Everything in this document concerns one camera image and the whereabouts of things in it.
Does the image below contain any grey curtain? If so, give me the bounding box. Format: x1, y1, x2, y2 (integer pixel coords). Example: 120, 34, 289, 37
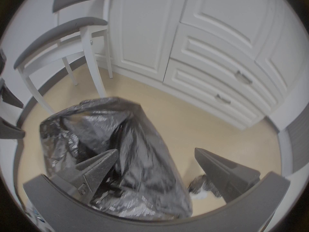
280, 108, 308, 178

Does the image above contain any white wardrobe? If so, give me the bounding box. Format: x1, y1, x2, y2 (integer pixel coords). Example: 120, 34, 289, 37
107, 0, 290, 130

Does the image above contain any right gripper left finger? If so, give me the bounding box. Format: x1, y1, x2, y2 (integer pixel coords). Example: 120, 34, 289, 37
51, 149, 119, 202

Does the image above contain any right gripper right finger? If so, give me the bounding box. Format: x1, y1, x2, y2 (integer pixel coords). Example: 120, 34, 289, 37
194, 148, 261, 204

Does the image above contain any black plastic bag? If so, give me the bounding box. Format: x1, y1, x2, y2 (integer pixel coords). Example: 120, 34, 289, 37
39, 97, 193, 220

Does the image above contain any white printed wrapper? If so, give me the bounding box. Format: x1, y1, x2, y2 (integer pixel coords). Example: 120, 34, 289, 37
192, 190, 208, 200

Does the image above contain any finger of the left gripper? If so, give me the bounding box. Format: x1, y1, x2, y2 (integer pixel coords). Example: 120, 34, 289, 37
0, 79, 24, 109
0, 117, 26, 140

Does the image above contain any crumpled black plastic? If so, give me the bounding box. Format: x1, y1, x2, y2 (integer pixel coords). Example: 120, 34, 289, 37
188, 174, 222, 198

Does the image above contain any white chair grey seat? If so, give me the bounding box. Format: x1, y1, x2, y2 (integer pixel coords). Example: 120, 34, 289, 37
13, 0, 114, 115

